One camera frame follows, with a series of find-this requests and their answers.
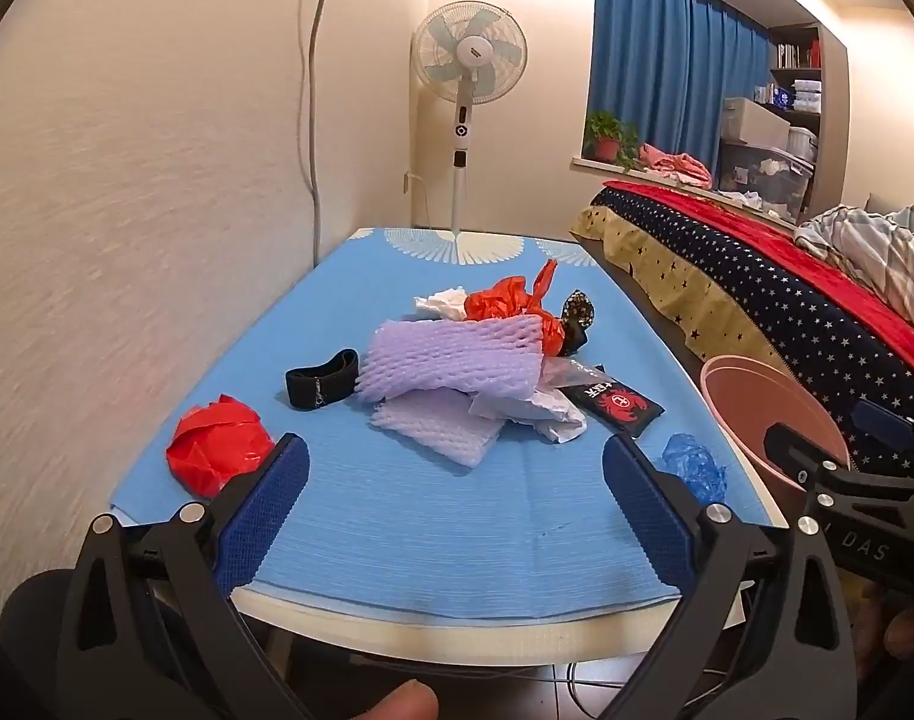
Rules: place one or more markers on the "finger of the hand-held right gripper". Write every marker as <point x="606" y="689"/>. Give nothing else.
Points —
<point x="884" y="424"/>
<point x="802" y="457"/>

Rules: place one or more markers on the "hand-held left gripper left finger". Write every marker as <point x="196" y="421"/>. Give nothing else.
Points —
<point x="266" y="510"/>

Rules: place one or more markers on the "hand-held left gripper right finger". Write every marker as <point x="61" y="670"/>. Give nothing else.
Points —
<point x="648" y="514"/>

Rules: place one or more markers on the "pink trash bin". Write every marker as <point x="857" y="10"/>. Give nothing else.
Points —
<point x="734" y="405"/>

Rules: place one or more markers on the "black elastic band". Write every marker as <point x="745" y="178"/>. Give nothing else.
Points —
<point x="301" y="384"/>

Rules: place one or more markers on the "white paper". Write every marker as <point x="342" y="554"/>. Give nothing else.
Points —
<point x="554" y="420"/>

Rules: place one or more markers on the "person's right hand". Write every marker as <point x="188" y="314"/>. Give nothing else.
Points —
<point x="907" y="637"/>

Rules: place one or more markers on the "person's left hand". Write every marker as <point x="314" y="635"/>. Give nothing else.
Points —
<point x="397" y="703"/>

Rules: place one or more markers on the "crumpled blue plastic glove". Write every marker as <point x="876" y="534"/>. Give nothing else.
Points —
<point x="689" y="461"/>

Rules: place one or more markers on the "balled red plastic bag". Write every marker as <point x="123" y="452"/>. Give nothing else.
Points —
<point x="209" y="442"/>

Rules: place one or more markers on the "black packet with red crab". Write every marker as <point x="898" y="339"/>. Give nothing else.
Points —
<point x="614" y="405"/>

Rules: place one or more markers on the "red blanket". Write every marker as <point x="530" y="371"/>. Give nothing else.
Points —
<point x="832" y="277"/>

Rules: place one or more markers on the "clear plastic wrapper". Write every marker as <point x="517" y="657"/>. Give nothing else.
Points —
<point x="577" y="373"/>

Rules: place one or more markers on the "blue table mat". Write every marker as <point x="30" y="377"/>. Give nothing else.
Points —
<point x="427" y="532"/>

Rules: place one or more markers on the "bed with star blanket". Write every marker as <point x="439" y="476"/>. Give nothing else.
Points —
<point x="757" y="292"/>

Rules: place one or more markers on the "plaid quilt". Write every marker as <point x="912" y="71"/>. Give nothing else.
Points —
<point x="877" y="247"/>

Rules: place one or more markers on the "flat purple foam net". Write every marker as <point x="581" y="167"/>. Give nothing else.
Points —
<point x="442" y="429"/>

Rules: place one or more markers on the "rolled purple foam net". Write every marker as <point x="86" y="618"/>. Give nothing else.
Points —
<point x="442" y="356"/>

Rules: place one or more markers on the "yellow star-print bed skirt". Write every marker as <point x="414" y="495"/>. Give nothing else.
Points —
<point x="652" y="262"/>

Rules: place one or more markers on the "orange-red plastic bag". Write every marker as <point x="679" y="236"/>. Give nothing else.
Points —
<point x="502" y="301"/>

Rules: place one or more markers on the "small white cloth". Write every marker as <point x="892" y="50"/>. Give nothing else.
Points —
<point x="738" y="201"/>

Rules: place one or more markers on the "crumpled white tissue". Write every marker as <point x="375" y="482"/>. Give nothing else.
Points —
<point x="442" y="306"/>

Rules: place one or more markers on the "clear plastic storage bin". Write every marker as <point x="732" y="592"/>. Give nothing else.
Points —
<point x="764" y="176"/>

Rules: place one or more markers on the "white plastic container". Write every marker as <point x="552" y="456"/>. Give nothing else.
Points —
<point x="802" y="142"/>

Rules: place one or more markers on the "pink cloth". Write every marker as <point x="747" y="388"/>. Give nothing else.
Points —
<point x="674" y="163"/>

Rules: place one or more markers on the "grey cardboard box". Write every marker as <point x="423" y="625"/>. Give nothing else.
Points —
<point x="757" y="116"/>

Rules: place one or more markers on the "stack of tissue packs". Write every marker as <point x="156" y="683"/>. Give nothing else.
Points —
<point x="805" y="96"/>

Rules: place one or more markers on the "dark wooden bookshelf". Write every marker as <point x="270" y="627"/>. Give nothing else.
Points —
<point x="794" y="70"/>

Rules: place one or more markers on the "potted green plant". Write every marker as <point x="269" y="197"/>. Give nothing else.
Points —
<point x="607" y="131"/>

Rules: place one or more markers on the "row of books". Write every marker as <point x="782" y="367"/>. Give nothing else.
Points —
<point x="794" y="54"/>

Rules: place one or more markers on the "blue curtain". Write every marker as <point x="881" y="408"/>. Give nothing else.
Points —
<point x="667" y="52"/>

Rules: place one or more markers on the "white standing fan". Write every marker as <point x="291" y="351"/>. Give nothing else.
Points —
<point x="468" y="52"/>

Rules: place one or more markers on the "white wall socket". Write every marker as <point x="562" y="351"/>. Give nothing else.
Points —
<point x="407" y="181"/>

